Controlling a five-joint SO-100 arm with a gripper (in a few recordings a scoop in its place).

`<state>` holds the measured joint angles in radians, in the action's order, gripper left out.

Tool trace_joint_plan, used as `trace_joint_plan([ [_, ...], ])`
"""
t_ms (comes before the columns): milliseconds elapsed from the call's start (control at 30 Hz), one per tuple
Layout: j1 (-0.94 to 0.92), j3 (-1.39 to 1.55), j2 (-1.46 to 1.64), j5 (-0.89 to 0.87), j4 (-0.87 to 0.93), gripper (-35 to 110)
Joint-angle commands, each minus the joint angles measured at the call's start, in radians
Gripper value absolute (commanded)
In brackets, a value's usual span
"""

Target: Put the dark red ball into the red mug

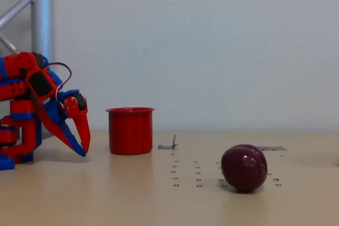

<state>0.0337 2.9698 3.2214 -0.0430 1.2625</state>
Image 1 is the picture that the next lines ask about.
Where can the red plastic cup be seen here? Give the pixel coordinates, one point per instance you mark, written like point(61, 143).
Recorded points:
point(131, 133)

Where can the small metal bracket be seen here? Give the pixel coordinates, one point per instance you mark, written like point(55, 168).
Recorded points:
point(172, 146)

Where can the red and blue gripper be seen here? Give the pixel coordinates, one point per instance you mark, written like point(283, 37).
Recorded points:
point(71, 106)

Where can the flat grey metal plate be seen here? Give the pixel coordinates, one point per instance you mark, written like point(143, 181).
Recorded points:
point(271, 148)

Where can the dark purple plum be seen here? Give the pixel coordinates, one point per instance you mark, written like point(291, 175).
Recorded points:
point(242, 169)

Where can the silver metal tube frame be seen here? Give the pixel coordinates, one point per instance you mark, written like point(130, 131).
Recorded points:
point(42, 11)

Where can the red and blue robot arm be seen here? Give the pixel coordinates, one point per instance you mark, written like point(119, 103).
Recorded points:
point(23, 64)

